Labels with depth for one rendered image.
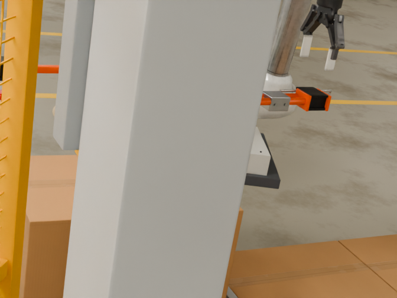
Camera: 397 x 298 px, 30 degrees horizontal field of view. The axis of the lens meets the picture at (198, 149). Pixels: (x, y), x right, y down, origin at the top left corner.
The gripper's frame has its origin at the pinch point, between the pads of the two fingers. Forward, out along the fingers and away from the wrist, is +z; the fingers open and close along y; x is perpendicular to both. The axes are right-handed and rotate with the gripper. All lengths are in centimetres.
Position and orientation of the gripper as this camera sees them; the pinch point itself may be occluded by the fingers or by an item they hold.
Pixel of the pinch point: (316, 60)
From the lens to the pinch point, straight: 229.8
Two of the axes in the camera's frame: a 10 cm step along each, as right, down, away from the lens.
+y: 4.3, 4.0, -8.1
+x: 8.9, -0.3, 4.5
